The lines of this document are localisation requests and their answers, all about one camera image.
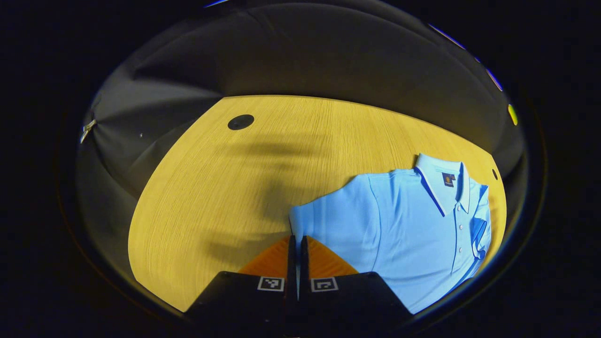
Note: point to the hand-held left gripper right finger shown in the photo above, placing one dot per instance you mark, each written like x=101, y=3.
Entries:
x=338, y=300

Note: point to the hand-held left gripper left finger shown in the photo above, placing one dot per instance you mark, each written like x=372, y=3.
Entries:
x=263, y=295

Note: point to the light blue T-shirt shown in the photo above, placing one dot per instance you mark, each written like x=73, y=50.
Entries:
x=399, y=225

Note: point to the black backdrop cloth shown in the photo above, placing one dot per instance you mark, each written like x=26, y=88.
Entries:
x=281, y=56

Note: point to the silver cloth clip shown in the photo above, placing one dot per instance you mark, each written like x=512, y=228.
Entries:
x=88, y=130

